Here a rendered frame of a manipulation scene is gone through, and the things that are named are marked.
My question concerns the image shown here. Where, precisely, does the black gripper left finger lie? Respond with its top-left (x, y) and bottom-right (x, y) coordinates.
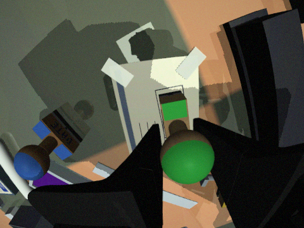
top-left (27, 123), bottom-right (163, 228)

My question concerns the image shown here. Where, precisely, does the blue stamp pad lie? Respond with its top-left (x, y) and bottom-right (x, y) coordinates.
top-left (0, 165), bottom-right (19, 195)

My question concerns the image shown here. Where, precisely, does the blue and brown date stamp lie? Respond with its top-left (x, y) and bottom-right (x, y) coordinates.
top-left (13, 110), bottom-right (83, 181)

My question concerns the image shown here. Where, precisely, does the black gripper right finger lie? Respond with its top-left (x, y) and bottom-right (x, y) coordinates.
top-left (193, 117), bottom-right (304, 228)

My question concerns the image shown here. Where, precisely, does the shallow grey tray with purple lining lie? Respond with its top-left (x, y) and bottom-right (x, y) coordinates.
top-left (28, 158), bottom-right (94, 189)

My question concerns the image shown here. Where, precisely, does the light grey flat bar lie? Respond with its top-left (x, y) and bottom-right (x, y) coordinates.
top-left (93, 162), bottom-right (198, 208)

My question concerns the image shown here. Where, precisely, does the yellow rubber stamp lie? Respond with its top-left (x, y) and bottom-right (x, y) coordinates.
top-left (216, 188), bottom-right (226, 208)

